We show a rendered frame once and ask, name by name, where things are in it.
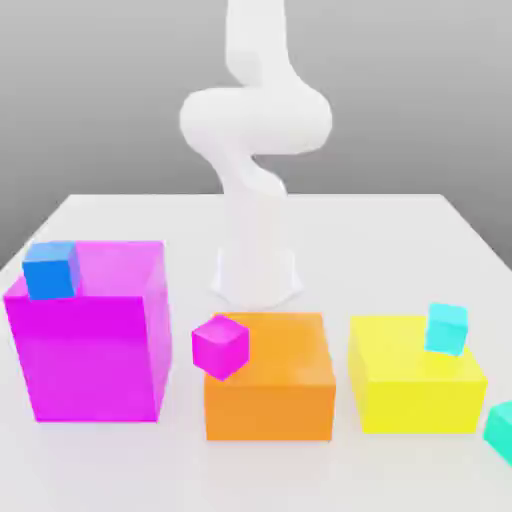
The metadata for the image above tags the small magenta cube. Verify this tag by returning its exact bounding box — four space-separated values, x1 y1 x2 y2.
191 314 251 382

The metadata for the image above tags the small cyan cube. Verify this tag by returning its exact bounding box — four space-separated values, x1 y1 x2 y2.
423 302 469 357

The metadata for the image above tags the small blue cube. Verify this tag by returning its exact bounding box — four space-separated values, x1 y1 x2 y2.
21 240 82 302

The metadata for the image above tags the small teal cube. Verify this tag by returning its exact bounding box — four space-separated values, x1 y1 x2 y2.
482 400 512 468

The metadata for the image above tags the large orange box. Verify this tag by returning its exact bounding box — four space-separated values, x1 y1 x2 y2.
203 312 337 442

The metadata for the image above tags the large magenta box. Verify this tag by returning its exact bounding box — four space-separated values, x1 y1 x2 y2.
2 239 174 424

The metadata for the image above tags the large yellow box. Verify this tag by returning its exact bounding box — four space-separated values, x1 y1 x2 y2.
347 314 489 435

